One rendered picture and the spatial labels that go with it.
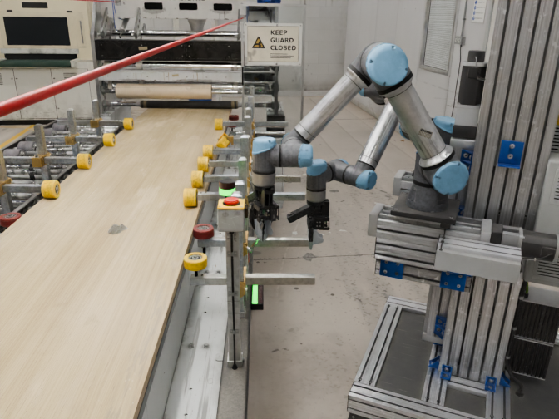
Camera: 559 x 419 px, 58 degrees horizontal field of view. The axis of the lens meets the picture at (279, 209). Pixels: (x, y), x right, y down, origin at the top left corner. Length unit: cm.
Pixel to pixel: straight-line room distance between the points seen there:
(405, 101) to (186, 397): 111
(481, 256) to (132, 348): 113
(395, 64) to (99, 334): 111
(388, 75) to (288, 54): 278
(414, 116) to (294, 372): 152
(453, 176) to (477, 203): 37
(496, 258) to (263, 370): 136
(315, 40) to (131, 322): 983
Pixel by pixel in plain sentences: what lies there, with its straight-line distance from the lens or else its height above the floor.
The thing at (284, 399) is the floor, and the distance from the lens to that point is 251.
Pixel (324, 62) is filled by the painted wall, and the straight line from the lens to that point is 1103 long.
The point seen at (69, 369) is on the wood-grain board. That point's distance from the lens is 134.
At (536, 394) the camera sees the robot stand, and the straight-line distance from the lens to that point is 249.
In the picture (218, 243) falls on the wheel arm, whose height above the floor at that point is 85.
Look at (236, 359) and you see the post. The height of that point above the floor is 73.
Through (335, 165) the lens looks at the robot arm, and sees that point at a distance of 192.
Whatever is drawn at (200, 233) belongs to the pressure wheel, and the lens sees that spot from 194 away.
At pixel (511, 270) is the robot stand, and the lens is 179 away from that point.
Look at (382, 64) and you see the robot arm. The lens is 154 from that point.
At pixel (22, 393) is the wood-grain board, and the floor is 90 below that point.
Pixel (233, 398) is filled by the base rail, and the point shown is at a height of 70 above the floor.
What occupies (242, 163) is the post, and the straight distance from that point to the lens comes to 207.
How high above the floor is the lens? 170
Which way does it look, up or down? 22 degrees down
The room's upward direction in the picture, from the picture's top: 1 degrees clockwise
